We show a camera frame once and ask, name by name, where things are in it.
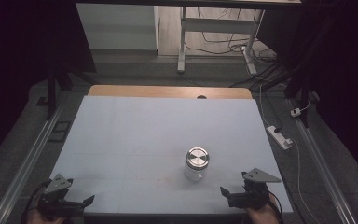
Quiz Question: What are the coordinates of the white desk frame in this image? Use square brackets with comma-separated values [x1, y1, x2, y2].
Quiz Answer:
[176, 6, 267, 76]

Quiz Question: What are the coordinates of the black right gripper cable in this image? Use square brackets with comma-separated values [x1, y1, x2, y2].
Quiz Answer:
[268, 193, 285, 224]

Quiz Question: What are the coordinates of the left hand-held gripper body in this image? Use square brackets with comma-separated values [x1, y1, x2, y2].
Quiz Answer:
[37, 173, 86, 219]

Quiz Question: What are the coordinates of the clear glass jar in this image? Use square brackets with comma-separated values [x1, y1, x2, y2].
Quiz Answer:
[183, 158, 211, 182]

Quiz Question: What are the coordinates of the person's left hand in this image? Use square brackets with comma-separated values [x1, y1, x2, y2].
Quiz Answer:
[27, 207, 68, 224]

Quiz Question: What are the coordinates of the black rectangular floor bracket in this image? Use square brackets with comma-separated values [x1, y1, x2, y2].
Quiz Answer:
[48, 120, 73, 144]

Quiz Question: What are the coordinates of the wooden table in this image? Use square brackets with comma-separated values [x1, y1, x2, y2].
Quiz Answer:
[87, 84, 254, 100]

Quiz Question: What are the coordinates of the tangle of black cables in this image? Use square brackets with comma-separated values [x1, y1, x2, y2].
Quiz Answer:
[185, 7, 282, 89]

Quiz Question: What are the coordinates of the aluminium floor rail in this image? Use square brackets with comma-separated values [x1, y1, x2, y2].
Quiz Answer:
[0, 104, 65, 224]
[287, 98, 358, 224]

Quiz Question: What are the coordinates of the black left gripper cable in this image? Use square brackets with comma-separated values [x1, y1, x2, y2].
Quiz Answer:
[21, 178, 52, 224]

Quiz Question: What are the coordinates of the white power strip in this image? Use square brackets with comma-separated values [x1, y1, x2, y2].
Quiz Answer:
[266, 124, 294, 151]

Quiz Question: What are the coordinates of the grey cabinet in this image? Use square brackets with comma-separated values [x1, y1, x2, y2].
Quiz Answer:
[76, 3, 160, 51]

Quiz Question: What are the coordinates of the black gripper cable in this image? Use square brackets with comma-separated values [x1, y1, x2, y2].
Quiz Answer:
[268, 193, 285, 224]
[21, 178, 52, 224]

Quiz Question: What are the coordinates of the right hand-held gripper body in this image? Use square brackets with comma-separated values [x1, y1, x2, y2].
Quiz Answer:
[227, 167, 282, 211]

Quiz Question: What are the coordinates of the person's right hand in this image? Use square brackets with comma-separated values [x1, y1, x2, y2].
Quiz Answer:
[245, 193, 282, 224]

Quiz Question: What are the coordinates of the white power strip cable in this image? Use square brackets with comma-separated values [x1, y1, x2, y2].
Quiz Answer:
[287, 137, 324, 224]

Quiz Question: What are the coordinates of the black metal stand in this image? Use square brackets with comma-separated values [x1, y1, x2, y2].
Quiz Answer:
[255, 62, 315, 129]
[35, 60, 98, 121]

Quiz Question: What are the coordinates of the round silver metal lid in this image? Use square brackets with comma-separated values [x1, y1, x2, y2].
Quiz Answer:
[185, 147, 211, 171]

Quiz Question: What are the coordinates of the white foam board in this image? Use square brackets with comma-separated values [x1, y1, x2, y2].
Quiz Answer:
[48, 95, 294, 217]

